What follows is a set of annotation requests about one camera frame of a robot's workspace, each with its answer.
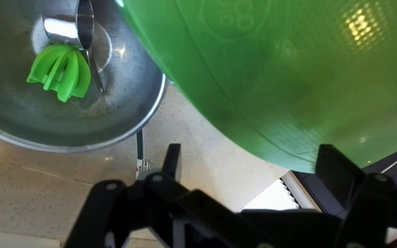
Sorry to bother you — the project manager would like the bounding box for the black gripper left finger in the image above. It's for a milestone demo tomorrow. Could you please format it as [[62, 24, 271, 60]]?
[[63, 142, 195, 248]]

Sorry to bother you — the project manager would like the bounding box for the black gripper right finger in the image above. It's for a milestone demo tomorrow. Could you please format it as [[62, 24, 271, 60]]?
[[314, 143, 397, 248]]

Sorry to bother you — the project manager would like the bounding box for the green bin lid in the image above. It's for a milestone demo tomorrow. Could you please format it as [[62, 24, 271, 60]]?
[[114, 0, 397, 175]]

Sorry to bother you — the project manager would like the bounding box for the wide steel mixing bowl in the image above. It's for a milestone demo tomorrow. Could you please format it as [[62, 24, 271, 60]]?
[[0, 0, 168, 154]]

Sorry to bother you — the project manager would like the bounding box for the green plastic citrus reamer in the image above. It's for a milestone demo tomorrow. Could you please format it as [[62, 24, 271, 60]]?
[[25, 41, 93, 103]]

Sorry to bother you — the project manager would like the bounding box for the black power cable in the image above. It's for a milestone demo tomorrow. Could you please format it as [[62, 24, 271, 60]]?
[[135, 129, 146, 173]]

